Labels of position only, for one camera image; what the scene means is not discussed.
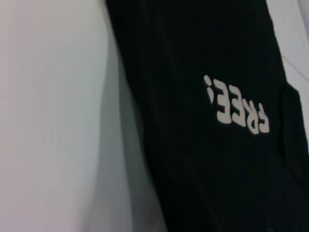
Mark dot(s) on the black shirt with FREE print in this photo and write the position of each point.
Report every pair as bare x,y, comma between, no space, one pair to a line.
193,149

